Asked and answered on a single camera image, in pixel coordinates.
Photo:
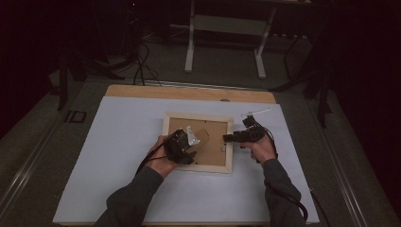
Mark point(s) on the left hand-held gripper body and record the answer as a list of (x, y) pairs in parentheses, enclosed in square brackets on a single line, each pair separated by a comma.
[(176, 145)]

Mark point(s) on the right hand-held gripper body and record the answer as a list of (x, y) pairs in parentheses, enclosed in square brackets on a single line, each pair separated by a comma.
[(252, 134)]

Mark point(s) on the wooden picture frame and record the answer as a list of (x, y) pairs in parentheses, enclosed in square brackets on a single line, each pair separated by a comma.
[(216, 132)]

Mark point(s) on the person's right hand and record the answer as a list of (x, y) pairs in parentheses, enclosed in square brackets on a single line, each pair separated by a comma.
[(263, 149)]

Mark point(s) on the person's left hand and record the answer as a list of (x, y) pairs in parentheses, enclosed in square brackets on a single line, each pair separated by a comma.
[(159, 164)]

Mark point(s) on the black metal stand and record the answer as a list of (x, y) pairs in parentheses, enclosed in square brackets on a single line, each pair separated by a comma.
[(63, 78), (324, 97)]

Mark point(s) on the aluminium floor rail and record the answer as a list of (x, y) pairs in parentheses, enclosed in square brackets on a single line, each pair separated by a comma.
[(25, 176), (343, 176), (195, 84)]

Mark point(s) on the black rectangular floor bracket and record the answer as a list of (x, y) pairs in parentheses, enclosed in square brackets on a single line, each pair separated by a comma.
[(75, 116)]

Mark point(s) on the white desk frame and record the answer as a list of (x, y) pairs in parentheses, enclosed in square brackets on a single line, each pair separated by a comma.
[(227, 25)]

